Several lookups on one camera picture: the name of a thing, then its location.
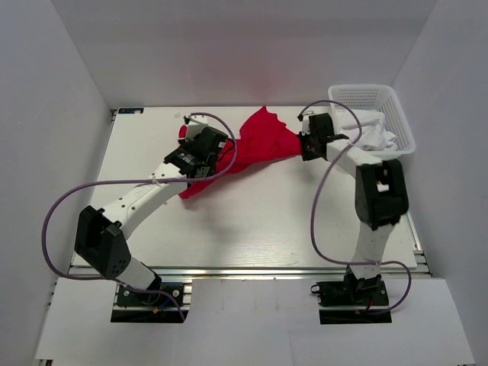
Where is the red t shirt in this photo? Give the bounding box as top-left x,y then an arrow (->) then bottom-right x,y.
178,107 -> 306,201

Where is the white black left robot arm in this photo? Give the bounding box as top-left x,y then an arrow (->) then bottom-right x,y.
75,127 -> 228,304

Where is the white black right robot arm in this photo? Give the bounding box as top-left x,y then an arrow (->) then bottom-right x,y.
298,113 -> 409,304

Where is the white t shirt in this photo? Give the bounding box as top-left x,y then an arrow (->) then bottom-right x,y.
335,109 -> 397,151

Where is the black blue sticker label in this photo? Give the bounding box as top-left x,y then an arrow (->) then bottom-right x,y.
117,108 -> 144,114

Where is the white plastic basket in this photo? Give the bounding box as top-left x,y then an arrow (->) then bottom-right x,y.
328,84 -> 416,159

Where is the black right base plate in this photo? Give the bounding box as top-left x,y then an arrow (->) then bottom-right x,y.
310,281 -> 392,325

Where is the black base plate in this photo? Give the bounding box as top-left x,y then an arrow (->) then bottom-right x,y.
111,282 -> 191,324
310,281 -> 392,325

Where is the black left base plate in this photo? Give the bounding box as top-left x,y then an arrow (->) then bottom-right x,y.
111,282 -> 191,324

